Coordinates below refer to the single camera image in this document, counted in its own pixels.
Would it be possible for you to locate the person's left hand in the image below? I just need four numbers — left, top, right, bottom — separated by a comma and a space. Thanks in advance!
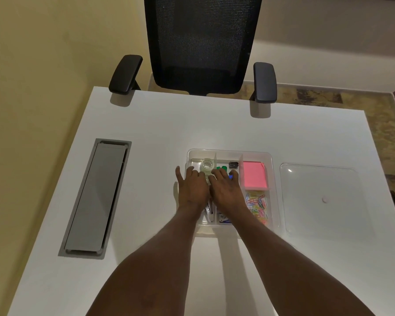
175, 166, 212, 212

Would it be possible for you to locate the person's right hand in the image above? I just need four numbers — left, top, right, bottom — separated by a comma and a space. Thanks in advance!
208, 168, 246, 212

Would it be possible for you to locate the person's right forearm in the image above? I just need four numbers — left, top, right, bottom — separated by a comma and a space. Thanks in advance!
214, 205, 377, 316

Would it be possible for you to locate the person's left forearm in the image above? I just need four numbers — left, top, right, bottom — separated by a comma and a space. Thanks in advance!
86, 202, 208, 316

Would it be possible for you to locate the clear tape roll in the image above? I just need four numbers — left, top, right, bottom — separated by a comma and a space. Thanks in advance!
199, 158, 216, 173

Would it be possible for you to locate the pink sticky note pad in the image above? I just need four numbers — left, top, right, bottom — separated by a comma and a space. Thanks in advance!
242, 161, 269, 189

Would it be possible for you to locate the pile of colourful paper clips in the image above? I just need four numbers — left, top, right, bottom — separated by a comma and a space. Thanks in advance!
244, 191, 269, 225

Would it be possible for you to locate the clear plastic organizer tray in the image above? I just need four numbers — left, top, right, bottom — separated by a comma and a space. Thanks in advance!
185, 149, 281, 240

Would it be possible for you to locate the clear plastic tray lid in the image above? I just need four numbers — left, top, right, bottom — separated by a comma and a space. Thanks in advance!
279, 163, 372, 241

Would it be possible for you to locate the black mesh office chair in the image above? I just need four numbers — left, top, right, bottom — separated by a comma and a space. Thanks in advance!
109, 0, 278, 104

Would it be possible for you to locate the grey desk cable cover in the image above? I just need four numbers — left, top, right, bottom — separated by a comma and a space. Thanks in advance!
58, 138, 132, 260

